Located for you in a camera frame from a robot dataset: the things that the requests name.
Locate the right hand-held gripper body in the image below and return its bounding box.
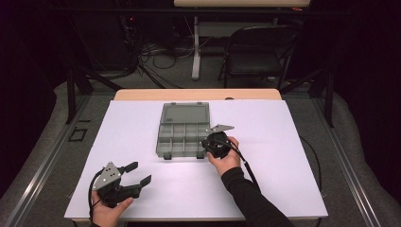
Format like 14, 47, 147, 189
201, 124, 235, 160

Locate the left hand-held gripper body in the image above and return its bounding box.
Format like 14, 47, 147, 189
92, 161, 143, 209

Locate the grey clear compartment organizer box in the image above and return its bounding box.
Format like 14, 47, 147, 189
155, 101, 217, 160

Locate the person's right hand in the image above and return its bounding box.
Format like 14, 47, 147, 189
206, 135, 242, 177

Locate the person's left hand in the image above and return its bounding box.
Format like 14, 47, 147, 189
91, 190, 135, 227

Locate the white board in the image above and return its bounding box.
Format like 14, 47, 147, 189
63, 99, 329, 220

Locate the wooden table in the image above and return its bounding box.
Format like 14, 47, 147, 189
113, 88, 283, 102

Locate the white desk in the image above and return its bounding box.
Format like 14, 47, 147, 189
173, 0, 312, 80

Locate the black folding chair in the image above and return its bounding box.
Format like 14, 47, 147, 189
218, 24, 301, 90

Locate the black metal stand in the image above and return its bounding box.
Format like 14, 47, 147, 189
64, 67, 124, 125
280, 67, 335, 129

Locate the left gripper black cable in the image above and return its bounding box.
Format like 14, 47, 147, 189
88, 169, 105, 221

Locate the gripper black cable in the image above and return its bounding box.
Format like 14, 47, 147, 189
217, 138, 262, 193
88, 169, 105, 221

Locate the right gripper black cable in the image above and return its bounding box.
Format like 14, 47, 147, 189
217, 138, 262, 193

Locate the aluminium floor rail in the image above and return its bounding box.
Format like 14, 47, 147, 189
310, 97, 382, 227
3, 94, 93, 227

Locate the black floor cable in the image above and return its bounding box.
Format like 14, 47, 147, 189
299, 135, 325, 227

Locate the bundle of floor cables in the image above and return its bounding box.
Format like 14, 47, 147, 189
119, 15, 209, 89

